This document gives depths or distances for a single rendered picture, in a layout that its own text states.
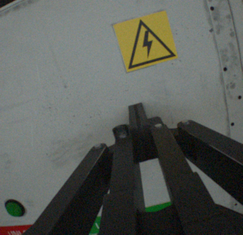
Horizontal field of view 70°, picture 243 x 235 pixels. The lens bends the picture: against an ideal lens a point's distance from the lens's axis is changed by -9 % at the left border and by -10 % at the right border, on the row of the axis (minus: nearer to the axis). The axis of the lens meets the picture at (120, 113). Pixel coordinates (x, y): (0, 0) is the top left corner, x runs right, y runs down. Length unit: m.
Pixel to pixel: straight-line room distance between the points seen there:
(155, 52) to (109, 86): 0.06
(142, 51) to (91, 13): 0.06
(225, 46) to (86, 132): 0.28
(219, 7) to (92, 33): 0.25
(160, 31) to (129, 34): 0.03
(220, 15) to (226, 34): 0.04
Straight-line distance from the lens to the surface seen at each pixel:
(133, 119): 0.16
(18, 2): 0.24
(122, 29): 0.20
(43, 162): 0.26
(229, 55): 0.38
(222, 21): 0.38
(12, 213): 0.33
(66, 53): 0.21
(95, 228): 0.31
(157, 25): 0.21
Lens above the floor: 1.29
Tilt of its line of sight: 15 degrees down
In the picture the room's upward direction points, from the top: 17 degrees counter-clockwise
